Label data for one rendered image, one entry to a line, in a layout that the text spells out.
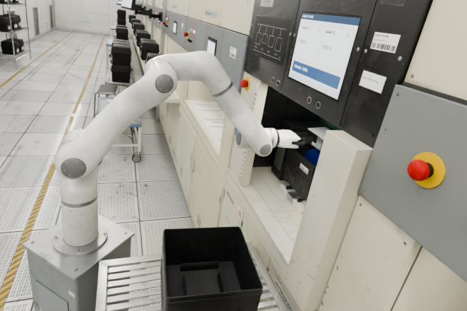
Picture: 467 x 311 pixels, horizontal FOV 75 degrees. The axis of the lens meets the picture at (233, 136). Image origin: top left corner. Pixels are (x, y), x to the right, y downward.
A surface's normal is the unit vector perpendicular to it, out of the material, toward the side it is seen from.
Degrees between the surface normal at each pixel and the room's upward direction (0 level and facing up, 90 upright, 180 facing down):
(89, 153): 71
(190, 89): 90
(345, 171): 90
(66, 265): 0
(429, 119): 90
